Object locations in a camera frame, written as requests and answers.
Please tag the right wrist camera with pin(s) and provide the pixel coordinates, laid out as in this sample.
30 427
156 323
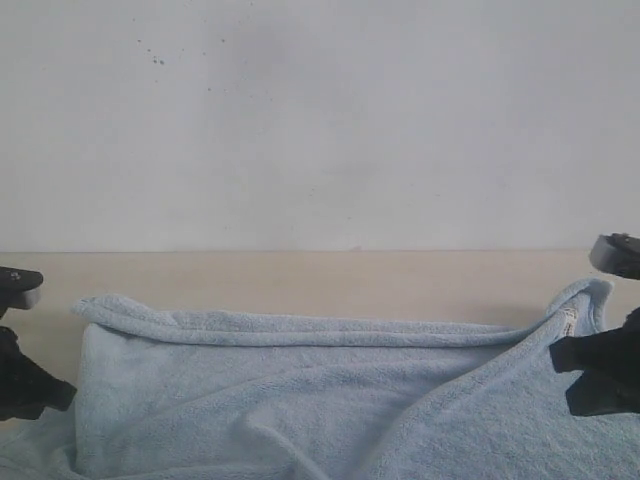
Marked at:
616 254

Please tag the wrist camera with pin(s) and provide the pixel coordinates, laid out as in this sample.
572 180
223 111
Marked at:
20 289
616 254

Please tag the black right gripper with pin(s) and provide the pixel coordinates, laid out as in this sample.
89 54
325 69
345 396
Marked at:
614 354

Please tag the light blue fluffy towel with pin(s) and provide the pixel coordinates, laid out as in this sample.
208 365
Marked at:
222 395

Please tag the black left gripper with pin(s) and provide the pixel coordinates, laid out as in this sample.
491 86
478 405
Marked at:
25 389

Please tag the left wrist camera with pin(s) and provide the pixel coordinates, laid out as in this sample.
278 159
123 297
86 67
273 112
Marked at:
20 289

